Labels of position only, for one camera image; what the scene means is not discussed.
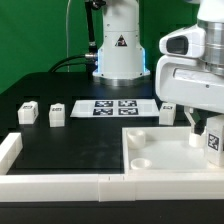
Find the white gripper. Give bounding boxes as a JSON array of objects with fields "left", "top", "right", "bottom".
[{"left": 155, "top": 55, "right": 224, "bottom": 133}]

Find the white square tabletop part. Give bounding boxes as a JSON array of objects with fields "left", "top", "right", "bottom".
[{"left": 122, "top": 127, "right": 224, "bottom": 174}]

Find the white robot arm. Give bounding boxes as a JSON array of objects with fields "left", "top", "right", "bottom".
[{"left": 84, "top": 0, "right": 224, "bottom": 114}]

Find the white U-shaped obstacle fence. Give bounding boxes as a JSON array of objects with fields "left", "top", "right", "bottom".
[{"left": 0, "top": 133, "right": 224, "bottom": 202}]

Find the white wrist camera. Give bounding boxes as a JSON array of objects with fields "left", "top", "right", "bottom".
[{"left": 159, "top": 25, "right": 206, "bottom": 58}]

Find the white marker base plate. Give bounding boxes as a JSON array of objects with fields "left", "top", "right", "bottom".
[{"left": 71, "top": 99, "right": 159, "bottom": 118}]

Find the black cable bundle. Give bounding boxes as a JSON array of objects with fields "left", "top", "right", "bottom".
[{"left": 48, "top": 53, "right": 98, "bottom": 73}]

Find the grey thin cable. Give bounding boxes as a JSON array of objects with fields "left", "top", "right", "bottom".
[{"left": 65, "top": 0, "right": 73, "bottom": 73}]

